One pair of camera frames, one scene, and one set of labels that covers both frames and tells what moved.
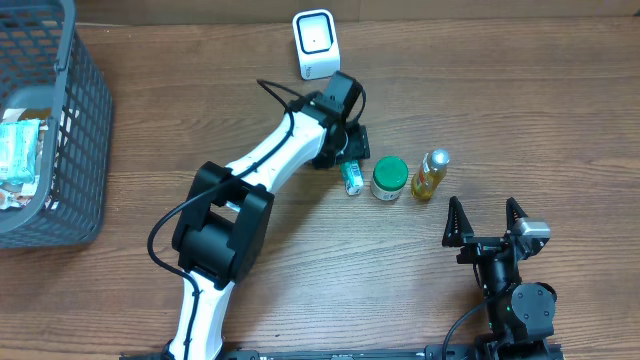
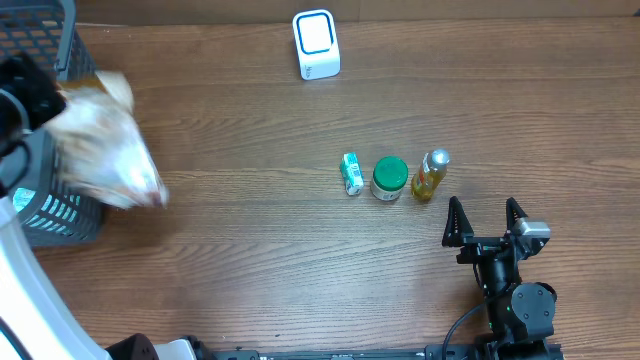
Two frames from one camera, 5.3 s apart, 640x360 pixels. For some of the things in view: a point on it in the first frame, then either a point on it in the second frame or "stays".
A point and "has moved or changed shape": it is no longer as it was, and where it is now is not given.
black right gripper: x=458 y=234 stays
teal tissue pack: x=18 y=145 has moved or changed shape
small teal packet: x=353 y=176 stays
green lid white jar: x=389 y=175 stays
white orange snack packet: x=12 y=200 → x=102 y=147
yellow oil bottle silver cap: x=432 y=170 stays
